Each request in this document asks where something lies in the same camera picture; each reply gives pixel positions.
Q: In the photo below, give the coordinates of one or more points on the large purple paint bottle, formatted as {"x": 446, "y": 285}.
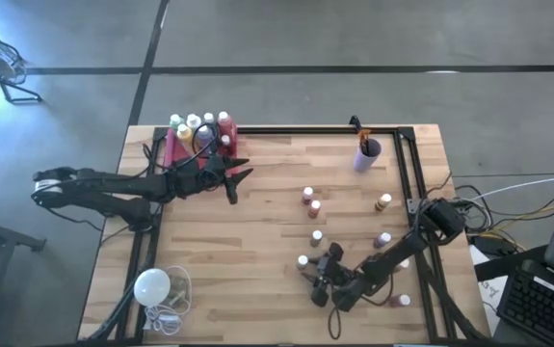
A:
{"x": 204, "y": 136}

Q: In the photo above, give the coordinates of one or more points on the black table clamp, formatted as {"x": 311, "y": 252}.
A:
{"x": 355, "y": 121}

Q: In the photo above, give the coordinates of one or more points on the lavender plastic cup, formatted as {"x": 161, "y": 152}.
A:
{"x": 367, "y": 159}

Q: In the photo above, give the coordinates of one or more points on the large red paint bottle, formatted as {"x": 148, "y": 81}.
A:
{"x": 225, "y": 124}

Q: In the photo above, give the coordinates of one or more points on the black side desk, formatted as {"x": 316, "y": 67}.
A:
{"x": 512, "y": 260}

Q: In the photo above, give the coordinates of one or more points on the black aluminium table frame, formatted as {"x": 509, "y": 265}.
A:
{"x": 281, "y": 130}

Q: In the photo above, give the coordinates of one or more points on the pink plastic bin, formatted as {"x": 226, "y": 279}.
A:
{"x": 170, "y": 152}

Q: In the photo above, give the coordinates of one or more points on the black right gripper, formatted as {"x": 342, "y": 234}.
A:
{"x": 341, "y": 286}

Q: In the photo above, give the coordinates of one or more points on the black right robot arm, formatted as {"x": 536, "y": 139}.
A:
{"x": 402, "y": 250}

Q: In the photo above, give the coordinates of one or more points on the white globe desk lamp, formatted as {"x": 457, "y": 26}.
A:
{"x": 151, "y": 287}

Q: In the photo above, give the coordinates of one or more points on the white paper sheet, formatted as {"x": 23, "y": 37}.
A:
{"x": 491, "y": 289}

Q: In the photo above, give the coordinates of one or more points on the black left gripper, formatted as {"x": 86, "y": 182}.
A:
{"x": 194, "y": 176}

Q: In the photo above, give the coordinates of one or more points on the small magenta paint bottle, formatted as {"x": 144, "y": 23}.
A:
{"x": 400, "y": 300}

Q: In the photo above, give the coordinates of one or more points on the black power brick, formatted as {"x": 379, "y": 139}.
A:
{"x": 493, "y": 245}

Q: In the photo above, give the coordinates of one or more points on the small orange paint bottle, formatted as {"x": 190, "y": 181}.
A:
{"x": 404, "y": 263}

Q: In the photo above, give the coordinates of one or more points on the small dark brown paint bottle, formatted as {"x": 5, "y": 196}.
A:
{"x": 226, "y": 141}

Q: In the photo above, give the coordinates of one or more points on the small grey paint bottle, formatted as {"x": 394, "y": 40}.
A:
{"x": 302, "y": 261}

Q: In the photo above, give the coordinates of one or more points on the small purple paint bottle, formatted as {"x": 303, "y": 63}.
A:
{"x": 382, "y": 239}

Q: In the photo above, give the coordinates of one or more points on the small pink paint bottle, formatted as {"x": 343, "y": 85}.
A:
{"x": 308, "y": 194}

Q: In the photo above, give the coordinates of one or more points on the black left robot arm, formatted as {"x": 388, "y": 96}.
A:
{"x": 103, "y": 185}

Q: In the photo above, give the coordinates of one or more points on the black computer keyboard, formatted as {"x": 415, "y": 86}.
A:
{"x": 539, "y": 303}

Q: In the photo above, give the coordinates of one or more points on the large green paint bottle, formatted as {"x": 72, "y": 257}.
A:
{"x": 176, "y": 120}

